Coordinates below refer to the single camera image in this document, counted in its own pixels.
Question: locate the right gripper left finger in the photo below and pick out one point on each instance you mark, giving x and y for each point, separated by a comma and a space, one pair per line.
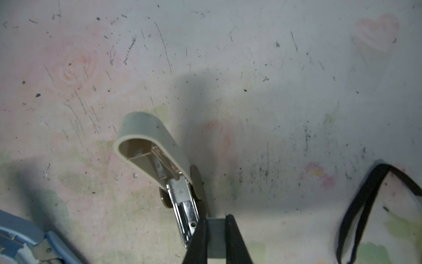
197, 252

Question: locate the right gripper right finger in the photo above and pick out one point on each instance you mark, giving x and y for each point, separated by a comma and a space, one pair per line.
236, 250

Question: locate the beige stapler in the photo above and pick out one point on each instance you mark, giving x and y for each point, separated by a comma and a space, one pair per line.
144, 142

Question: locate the yellow tape measure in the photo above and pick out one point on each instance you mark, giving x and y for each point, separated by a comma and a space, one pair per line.
363, 202

